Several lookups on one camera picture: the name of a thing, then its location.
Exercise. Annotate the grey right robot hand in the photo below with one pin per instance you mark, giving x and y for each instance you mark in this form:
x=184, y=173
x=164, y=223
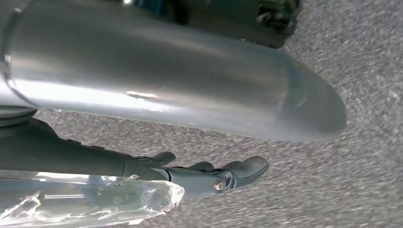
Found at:
x=63, y=157

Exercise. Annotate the clear plastic hand wrap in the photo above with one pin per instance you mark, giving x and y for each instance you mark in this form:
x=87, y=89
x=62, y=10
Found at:
x=126, y=198

